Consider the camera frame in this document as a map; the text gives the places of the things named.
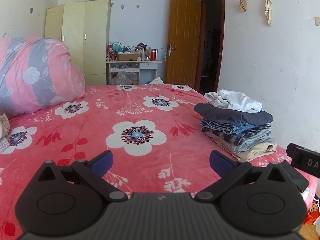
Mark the black bag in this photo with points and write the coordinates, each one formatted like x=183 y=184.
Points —
x=141 y=46

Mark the red floral blanket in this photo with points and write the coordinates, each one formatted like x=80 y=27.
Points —
x=87 y=135

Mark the clear plastic bag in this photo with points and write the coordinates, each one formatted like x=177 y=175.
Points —
x=122 y=78

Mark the white shirt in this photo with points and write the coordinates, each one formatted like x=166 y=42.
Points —
x=235 y=101

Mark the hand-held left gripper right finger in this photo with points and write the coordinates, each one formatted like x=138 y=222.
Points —
x=220 y=163

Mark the blue face mask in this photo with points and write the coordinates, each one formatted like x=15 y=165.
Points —
x=165 y=56

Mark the pink yellow hanging cloth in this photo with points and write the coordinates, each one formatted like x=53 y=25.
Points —
x=243 y=5

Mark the cardboard box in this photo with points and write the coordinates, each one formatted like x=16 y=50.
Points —
x=128 y=57

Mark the clear bottle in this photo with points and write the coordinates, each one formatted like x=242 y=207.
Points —
x=143 y=54

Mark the cream wardrobe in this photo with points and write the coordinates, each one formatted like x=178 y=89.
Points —
x=75 y=42

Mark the blue denim garment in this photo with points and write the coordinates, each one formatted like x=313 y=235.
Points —
x=220 y=125

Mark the teal plastic bag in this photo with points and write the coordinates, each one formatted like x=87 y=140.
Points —
x=117 y=47

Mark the wall light switch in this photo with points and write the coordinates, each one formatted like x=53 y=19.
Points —
x=317 y=21

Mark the red thermos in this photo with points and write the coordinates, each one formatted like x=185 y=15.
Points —
x=153 y=55

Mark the beige garment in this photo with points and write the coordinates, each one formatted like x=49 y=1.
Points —
x=257 y=151

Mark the wooden door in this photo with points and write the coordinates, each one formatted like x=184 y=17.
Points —
x=183 y=37

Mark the dark grey garment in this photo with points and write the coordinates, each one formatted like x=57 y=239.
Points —
x=225 y=115

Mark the dark red door frame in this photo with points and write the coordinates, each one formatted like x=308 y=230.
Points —
x=222 y=42

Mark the light denim jeans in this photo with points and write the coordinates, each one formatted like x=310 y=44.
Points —
x=255 y=141

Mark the white desk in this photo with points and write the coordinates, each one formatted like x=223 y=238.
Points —
x=147 y=66

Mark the pink and blue pillow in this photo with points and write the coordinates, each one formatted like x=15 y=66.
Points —
x=37 y=75

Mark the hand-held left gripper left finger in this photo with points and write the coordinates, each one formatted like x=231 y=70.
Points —
x=102 y=163

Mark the white paper bag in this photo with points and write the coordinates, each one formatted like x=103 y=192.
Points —
x=156 y=81

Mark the checked cloth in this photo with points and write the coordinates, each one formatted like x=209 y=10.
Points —
x=4 y=145

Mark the crumpled grey patterned cloth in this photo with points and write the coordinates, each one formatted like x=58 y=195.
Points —
x=2 y=130

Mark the cream hanging cloth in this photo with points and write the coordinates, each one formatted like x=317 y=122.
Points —
x=268 y=10

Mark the black phone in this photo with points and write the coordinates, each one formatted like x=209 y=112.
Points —
x=297 y=177

